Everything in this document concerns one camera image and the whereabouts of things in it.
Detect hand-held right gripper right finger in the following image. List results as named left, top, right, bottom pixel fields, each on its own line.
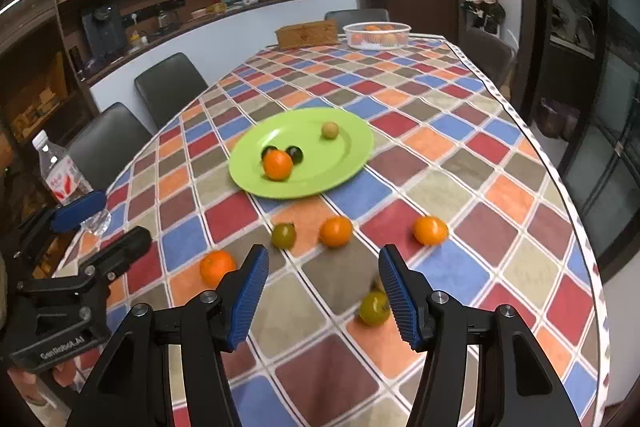
left=377, top=244, right=583, bottom=427

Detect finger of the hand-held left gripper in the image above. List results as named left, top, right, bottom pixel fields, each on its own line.
left=77, top=225, right=153, bottom=282
left=7, top=190, right=109, bottom=258

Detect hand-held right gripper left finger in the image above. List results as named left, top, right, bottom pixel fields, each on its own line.
left=67, top=244, right=271, bottom=427

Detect green tangerine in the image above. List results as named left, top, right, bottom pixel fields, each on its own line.
left=271, top=222, right=297, bottom=250
left=358, top=290, right=391, bottom=327

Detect green plate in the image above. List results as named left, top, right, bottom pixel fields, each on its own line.
left=228, top=108, right=375, bottom=200

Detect plastic water bottle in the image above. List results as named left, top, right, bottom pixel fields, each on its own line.
left=32, top=130, right=112, bottom=238

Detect orange tangerine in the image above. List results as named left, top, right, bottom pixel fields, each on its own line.
left=200, top=250, right=237, bottom=286
left=319, top=216, right=354, bottom=249
left=262, top=149, right=295, bottom=181
left=413, top=216, right=449, bottom=247

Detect dark leather chair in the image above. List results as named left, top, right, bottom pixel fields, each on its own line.
left=133, top=53, right=209, bottom=131
left=462, top=28, right=517, bottom=92
left=65, top=102, right=153, bottom=192
left=324, top=8, right=391, bottom=28

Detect checkered colourful tablecloth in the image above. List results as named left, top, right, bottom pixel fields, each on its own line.
left=52, top=34, right=612, bottom=427

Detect black coffee machine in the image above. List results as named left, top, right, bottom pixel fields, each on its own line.
left=81, top=3, right=127, bottom=58

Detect brown box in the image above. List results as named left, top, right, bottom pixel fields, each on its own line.
left=536, top=99, right=582, bottom=138

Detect white plastic basket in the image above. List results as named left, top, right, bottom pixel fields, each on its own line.
left=343, top=21, right=412, bottom=51

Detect woven wicker box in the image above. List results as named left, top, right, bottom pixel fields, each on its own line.
left=274, top=19, right=339, bottom=49

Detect glass door cabinet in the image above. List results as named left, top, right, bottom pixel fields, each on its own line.
left=520, top=0, right=640, bottom=280

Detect dark hanging bags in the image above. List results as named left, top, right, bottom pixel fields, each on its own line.
left=461, top=0, right=507, bottom=36

